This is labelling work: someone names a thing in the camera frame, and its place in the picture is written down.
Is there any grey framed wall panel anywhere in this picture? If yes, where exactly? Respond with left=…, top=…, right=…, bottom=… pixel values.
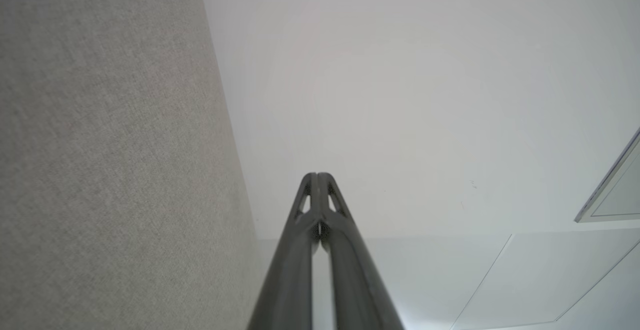
left=574, top=127, right=640, bottom=224

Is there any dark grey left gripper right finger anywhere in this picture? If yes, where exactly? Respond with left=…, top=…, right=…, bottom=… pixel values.
left=318, top=172, right=405, bottom=330

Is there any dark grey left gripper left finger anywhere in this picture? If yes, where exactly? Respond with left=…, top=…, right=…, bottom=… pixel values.
left=247, top=172, right=321, bottom=330

